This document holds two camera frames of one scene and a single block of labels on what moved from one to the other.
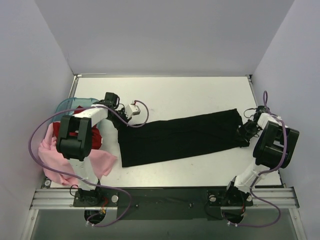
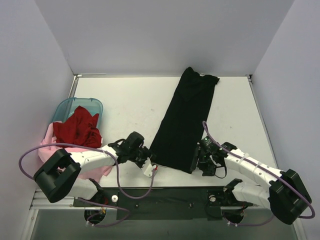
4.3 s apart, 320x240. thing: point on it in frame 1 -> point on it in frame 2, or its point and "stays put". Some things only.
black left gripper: (120, 120) -> (145, 155)
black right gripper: (245, 130) -> (198, 158)
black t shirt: (165, 139) -> (175, 144)
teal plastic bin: (72, 103) stays put
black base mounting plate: (165, 204) stays put
